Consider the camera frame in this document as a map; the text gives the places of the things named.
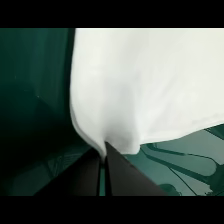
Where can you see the white T-shirt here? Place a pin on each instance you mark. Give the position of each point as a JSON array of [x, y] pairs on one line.
[[143, 83]]

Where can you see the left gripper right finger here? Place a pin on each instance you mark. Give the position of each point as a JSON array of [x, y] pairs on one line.
[[123, 176]]

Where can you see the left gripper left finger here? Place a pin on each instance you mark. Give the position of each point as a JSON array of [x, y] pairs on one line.
[[83, 180]]

